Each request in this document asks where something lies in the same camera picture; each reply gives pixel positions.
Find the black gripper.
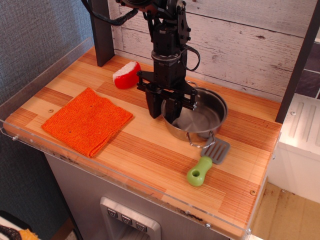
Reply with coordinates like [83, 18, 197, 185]
[137, 53, 197, 124]

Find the stainless steel pot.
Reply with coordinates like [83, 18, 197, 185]
[161, 84, 228, 149]

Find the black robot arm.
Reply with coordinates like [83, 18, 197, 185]
[82, 0, 199, 124]

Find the orange knitted towel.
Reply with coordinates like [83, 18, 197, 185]
[41, 88, 134, 158]

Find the red white cheese wedge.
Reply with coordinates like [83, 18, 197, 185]
[112, 61, 141, 90]

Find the clear acrylic edge guard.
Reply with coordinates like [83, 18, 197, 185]
[1, 38, 281, 240]

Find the silver toy fridge cabinet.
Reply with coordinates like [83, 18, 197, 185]
[45, 154, 227, 240]

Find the silver dispenser panel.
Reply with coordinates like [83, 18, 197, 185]
[99, 196, 162, 240]

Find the white toy sink unit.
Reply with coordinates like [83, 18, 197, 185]
[267, 94, 320, 203]

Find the yellow black object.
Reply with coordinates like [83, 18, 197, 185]
[0, 225, 39, 240]

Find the grey spatula green handle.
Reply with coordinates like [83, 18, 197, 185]
[186, 138, 231, 187]

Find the dark left upright post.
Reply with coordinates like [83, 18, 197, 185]
[88, 0, 115, 67]

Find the dark upright post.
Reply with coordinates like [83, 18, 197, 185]
[275, 0, 320, 124]
[88, 0, 115, 67]

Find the dark right upright post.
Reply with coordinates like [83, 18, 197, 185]
[275, 0, 320, 124]

